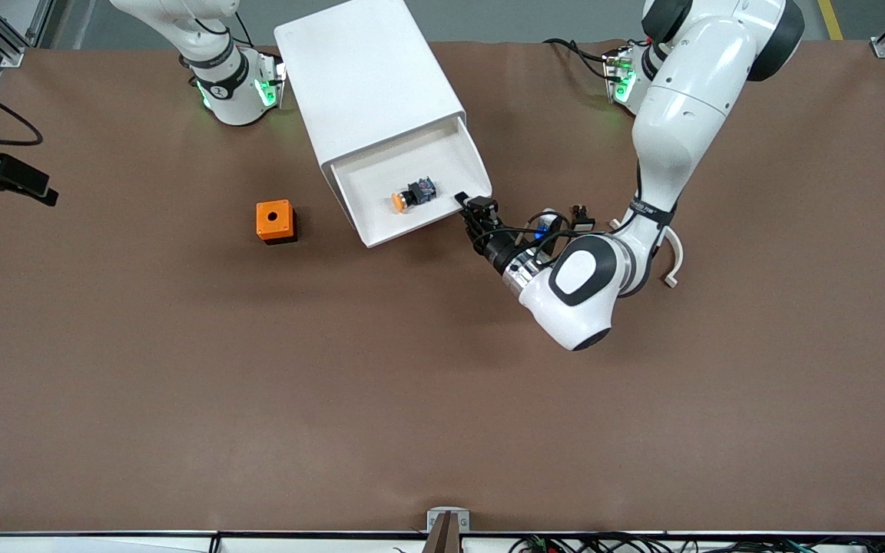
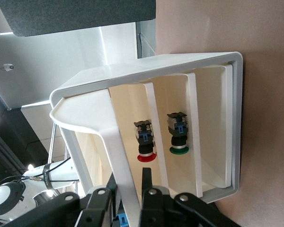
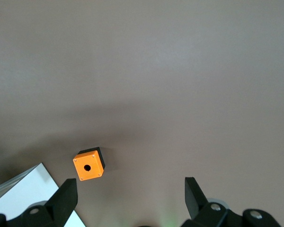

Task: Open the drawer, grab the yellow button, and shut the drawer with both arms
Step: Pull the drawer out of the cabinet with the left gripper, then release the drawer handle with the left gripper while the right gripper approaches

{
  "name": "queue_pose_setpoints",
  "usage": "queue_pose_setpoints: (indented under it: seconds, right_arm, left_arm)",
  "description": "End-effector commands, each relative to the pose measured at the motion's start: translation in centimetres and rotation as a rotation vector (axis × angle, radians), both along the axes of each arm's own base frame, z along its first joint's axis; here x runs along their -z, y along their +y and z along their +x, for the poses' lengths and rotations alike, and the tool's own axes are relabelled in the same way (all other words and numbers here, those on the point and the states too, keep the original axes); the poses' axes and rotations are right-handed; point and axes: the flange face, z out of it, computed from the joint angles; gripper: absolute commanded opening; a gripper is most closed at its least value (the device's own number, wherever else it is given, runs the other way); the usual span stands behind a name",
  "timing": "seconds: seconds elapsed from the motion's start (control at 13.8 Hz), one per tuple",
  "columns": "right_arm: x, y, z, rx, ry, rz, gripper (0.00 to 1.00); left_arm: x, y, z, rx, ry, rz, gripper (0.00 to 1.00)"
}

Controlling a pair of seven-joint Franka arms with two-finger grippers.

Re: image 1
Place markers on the brown table mat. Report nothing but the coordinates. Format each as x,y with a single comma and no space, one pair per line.
442,384

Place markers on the metal mounting bracket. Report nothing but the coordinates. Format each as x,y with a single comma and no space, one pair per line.
447,526

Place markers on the white plastic drawer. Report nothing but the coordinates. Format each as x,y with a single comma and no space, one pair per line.
381,173

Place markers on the white table edge rail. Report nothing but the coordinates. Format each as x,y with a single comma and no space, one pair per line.
104,542

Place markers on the orange button enclosure box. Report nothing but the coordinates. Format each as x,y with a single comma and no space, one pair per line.
272,217

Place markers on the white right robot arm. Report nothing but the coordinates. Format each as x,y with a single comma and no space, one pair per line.
231,92

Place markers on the black square switch white face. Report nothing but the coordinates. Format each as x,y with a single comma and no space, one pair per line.
583,220

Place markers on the white curved pipe clamp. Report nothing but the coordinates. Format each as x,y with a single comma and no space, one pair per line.
675,257

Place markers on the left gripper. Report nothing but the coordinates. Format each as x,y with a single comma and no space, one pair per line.
498,247

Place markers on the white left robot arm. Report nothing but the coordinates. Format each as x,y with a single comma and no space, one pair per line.
688,115

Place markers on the orange mushroom push button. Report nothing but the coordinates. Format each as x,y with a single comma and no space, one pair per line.
412,194

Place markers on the white drawer cabinet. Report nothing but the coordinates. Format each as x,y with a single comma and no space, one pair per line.
358,77

